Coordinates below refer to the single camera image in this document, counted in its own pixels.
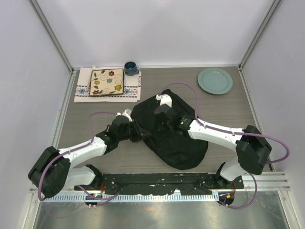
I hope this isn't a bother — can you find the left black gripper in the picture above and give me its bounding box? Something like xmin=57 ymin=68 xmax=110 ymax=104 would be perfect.
xmin=118 ymin=118 xmax=152 ymax=143

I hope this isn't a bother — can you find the black student backpack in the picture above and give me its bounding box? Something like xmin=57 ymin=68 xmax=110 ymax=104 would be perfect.
xmin=131 ymin=96 xmax=208 ymax=170

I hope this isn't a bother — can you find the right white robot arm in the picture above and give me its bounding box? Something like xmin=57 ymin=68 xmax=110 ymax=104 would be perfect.
xmin=154 ymin=104 xmax=272 ymax=188

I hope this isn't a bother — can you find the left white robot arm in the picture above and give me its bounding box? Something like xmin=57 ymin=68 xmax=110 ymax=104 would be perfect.
xmin=28 ymin=114 xmax=151 ymax=201

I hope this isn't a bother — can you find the white patterned cloth mat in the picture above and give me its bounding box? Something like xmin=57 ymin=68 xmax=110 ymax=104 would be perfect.
xmin=74 ymin=67 xmax=141 ymax=103

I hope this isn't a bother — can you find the floral square ceramic plate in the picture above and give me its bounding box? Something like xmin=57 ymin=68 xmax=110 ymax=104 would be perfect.
xmin=90 ymin=69 xmax=124 ymax=97

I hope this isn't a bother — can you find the dark blue ceramic cup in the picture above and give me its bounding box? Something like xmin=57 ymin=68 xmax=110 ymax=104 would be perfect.
xmin=124 ymin=62 xmax=139 ymax=76

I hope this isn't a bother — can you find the light teal round plate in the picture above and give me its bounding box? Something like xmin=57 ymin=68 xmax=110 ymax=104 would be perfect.
xmin=197 ymin=67 xmax=233 ymax=95

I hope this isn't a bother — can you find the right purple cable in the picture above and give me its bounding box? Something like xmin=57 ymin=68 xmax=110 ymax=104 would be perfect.
xmin=158 ymin=82 xmax=291 ymax=210

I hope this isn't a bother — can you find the purple cable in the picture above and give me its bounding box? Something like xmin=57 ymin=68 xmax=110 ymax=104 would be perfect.
xmin=38 ymin=111 xmax=122 ymax=207
xmin=158 ymin=82 xmax=291 ymax=210

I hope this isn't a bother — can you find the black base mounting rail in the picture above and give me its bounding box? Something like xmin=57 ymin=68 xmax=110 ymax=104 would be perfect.
xmin=74 ymin=173 xmax=236 ymax=196

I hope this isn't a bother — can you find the white slotted cable duct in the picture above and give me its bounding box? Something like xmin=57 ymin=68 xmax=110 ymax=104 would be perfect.
xmin=45 ymin=192 xmax=219 ymax=203

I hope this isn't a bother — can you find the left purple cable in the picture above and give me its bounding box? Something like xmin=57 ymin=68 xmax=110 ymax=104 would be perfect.
xmin=38 ymin=111 xmax=122 ymax=207

